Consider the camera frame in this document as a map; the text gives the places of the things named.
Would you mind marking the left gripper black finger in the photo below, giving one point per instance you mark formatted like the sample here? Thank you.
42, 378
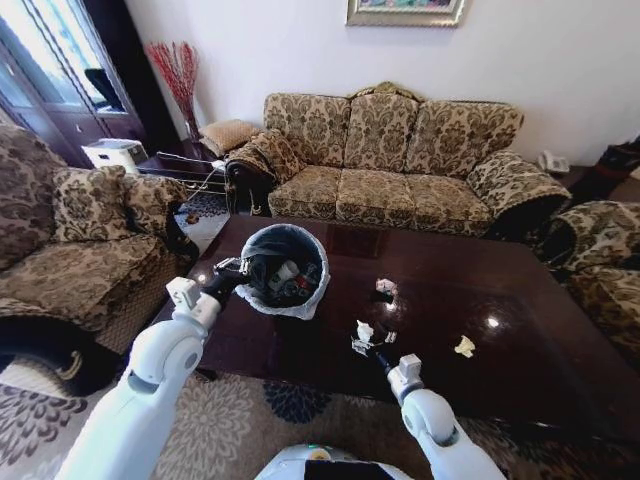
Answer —
225, 265
244, 266

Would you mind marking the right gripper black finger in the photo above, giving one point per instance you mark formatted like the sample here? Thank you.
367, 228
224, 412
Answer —
362, 347
390, 337

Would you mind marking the grey trash bin white liner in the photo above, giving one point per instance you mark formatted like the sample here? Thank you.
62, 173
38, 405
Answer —
272, 305

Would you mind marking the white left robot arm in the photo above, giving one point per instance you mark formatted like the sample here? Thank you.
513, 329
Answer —
155, 360

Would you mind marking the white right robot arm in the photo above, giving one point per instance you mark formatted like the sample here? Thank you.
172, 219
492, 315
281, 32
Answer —
435, 415

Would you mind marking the crumpled white pink paper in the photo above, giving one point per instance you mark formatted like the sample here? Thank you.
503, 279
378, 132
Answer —
386, 286

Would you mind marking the crumpled yellowish paper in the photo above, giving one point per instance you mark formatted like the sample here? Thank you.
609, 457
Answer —
465, 346

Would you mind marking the dark wooden coffee table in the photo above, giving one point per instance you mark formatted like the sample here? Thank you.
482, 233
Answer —
475, 280

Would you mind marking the white robot front shell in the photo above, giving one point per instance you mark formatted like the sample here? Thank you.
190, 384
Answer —
330, 462

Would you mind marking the dark corner side table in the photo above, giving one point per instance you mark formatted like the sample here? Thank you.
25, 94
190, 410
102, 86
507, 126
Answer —
175, 152

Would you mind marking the tan square cushion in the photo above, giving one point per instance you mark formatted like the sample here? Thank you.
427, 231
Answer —
227, 135

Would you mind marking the patterned floral rug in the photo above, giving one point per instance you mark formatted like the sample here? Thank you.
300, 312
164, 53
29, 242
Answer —
225, 430

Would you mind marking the floral square cushion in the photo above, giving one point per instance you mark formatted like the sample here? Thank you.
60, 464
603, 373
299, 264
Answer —
95, 202

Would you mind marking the floral three-seat sofa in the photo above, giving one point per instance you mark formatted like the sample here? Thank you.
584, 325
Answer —
380, 190

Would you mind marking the floral armchair with cushion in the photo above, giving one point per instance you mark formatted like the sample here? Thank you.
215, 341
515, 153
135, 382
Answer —
65, 280

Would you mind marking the white air purifier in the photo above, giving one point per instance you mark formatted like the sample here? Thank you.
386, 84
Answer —
112, 155

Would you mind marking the red decorative branches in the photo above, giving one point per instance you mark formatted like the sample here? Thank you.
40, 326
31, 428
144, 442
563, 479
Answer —
177, 75

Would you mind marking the white desk telephone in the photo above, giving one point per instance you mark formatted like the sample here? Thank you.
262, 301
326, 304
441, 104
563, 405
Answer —
552, 162

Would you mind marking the dark wooden glass cabinet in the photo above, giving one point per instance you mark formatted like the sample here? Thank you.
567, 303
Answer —
60, 85

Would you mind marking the dark wooden side table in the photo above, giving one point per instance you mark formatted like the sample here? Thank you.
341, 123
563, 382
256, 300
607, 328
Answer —
585, 177

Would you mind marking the silver framed picture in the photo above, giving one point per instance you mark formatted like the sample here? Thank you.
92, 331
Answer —
405, 11

